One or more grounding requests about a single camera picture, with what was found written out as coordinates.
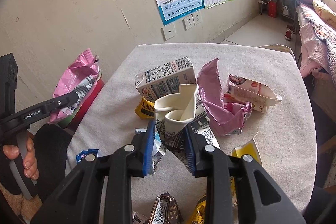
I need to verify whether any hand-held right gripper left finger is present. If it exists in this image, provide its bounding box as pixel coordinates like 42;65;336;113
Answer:
30;120;158;224

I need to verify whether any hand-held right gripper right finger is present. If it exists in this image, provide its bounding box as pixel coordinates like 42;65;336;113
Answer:
184;124;306;224

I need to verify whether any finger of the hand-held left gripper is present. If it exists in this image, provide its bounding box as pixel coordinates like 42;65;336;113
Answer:
0;91;80;132

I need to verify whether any red bin with green rim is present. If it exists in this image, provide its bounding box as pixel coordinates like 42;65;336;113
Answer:
58;74;105;130

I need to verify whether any pink snack packet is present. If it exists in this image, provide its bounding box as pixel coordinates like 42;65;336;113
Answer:
47;49;101;124

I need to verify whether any crushed printed paper cup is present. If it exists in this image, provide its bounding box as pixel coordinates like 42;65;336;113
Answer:
154;84;221;174

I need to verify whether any large mauve plastic wrapper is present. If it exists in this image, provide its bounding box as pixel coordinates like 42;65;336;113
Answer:
196;58;252;136

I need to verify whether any person's left forearm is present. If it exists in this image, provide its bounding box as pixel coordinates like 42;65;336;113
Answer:
0;161;42;224

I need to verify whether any person's left hand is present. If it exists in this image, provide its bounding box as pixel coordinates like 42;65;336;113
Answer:
2;136;40;180

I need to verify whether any silver foil wrapper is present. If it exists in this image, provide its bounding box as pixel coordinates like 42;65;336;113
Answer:
135;128;167;176

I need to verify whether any small yellow snack packet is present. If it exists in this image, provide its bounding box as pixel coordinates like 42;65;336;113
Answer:
134;97;158;119

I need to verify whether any yellow and white wrapper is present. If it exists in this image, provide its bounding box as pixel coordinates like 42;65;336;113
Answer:
230;139;263;198

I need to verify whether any black cloth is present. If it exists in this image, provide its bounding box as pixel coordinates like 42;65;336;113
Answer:
34;124;72;201

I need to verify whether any small blue wrapper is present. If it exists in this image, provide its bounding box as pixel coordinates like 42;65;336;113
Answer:
76;149;100;164

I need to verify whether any yellow printed packet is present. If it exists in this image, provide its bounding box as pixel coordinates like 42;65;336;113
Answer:
188;194;210;224

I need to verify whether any brown foil packet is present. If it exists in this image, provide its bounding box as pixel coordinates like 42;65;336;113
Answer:
152;194;184;224

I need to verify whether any small white barcode packet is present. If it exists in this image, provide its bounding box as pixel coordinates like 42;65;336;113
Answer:
132;211;150;224

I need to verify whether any white milk carton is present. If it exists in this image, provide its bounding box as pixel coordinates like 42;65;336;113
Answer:
135;56;197;102

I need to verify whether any white and pink carton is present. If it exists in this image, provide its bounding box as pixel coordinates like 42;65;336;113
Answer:
224;74;282;114

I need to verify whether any white table cloth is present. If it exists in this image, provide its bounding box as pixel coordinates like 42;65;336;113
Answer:
66;43;318;224

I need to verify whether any bed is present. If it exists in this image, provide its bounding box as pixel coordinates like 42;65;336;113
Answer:
294;0;336;114

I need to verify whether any pink blanket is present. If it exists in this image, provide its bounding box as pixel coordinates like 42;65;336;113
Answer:
299;21;332;79

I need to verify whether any red box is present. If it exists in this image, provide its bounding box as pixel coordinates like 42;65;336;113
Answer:
267;1;278;18

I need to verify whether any yellow pillow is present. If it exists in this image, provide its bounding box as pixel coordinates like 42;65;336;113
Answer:
312;0;336;28

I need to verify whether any white single wall plate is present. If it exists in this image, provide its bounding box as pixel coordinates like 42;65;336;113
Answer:
161;25;176;41

